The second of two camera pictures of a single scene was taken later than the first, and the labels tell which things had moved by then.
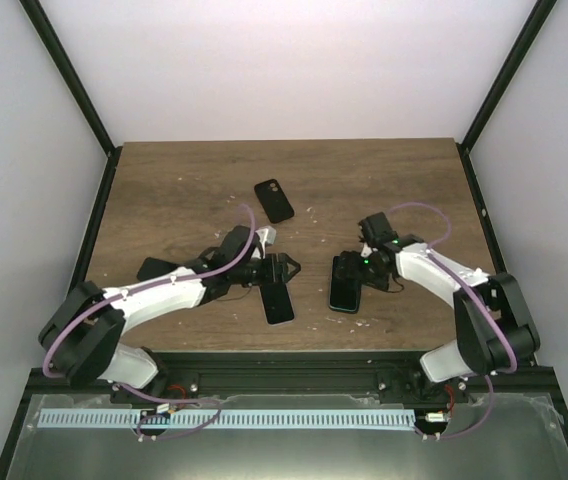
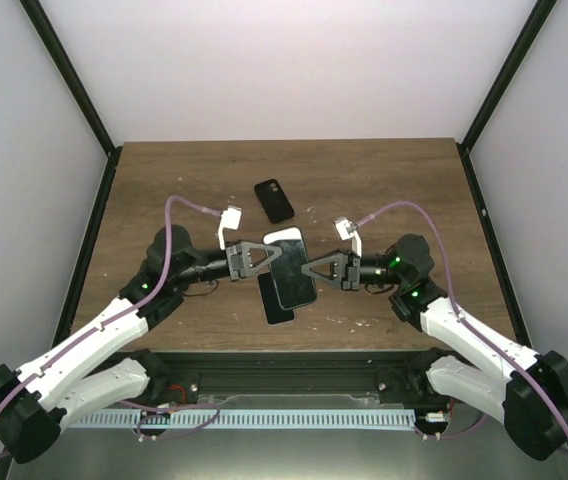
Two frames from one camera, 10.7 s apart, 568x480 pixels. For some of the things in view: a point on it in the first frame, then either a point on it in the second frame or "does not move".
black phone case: [273, 201] does not move
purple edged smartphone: [276, 302] does not move
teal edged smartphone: [344, 295] → [290, 233]
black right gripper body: [368, 271] → [352, 281]
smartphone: [344, 292] → [293, 287]
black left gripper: [279, 273] → [241, 250]
